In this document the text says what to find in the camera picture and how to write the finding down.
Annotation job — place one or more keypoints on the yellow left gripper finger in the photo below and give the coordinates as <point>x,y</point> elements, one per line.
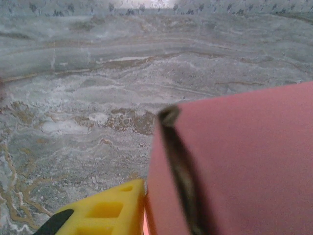
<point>102,213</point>

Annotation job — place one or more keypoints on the pink sheet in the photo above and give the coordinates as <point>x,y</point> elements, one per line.
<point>244,147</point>

